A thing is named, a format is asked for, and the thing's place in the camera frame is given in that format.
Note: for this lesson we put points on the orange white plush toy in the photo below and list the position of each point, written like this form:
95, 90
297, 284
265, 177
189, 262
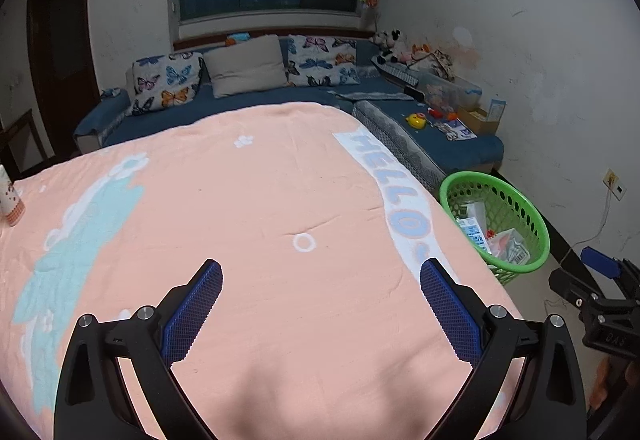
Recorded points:
414, 54

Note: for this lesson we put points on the black white cow plush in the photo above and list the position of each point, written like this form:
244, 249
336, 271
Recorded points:
389, 40

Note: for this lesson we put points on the green plastic wastebasket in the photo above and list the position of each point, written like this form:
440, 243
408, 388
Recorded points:
535, 215

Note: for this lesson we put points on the yellow toy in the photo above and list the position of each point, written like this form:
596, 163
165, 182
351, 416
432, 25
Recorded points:
416, 120

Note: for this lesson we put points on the person's right hand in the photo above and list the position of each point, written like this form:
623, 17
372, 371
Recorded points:
600, 382

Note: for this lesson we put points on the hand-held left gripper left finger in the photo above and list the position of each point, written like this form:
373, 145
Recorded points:
192, 315

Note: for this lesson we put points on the butterfly print cushion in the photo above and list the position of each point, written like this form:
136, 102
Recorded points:
167, 82
322, 62

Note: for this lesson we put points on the blue white booklet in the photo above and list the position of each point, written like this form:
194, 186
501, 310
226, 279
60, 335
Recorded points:
459, 129

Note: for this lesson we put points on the wooden chair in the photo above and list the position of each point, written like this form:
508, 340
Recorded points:
20, 144

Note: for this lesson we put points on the black phone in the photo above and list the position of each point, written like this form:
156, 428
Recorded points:
413, 92

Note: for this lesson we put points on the grey sofa throw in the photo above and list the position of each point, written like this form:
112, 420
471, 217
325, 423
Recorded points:
395, 139

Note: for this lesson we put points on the pink printed blanket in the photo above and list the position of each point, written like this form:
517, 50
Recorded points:
250, 220

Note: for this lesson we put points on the red plastic mesh sleeve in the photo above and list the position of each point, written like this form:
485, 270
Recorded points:
491, 234

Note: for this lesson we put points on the blue orange toy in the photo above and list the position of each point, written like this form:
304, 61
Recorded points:
237, 38

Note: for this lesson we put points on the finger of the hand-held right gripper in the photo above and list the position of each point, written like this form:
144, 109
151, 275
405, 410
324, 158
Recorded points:
572, 289
602, 262

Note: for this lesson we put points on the wall socket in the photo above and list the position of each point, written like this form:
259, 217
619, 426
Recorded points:
615, 185

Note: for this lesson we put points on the blue corner sofa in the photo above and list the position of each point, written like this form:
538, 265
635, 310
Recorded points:
300, 97

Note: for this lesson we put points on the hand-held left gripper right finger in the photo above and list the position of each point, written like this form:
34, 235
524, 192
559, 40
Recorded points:
450, 312

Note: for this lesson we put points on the patterned cloth bag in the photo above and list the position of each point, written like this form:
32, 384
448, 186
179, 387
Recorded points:
442, 63

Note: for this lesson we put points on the clear plastic storage box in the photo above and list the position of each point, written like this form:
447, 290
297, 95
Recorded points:
447, 92

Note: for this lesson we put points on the cardboard box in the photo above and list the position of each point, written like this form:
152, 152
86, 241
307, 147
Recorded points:
477, 119

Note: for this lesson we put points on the beige cushion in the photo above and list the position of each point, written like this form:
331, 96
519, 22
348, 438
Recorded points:
245, 67

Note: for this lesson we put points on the blue white card box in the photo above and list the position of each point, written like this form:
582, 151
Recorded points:
496, 109

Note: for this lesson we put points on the white bottle with red cap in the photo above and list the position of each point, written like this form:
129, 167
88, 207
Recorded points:
10, 202

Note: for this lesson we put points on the dark wooden door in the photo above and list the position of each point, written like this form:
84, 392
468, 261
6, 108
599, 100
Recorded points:
62, 54

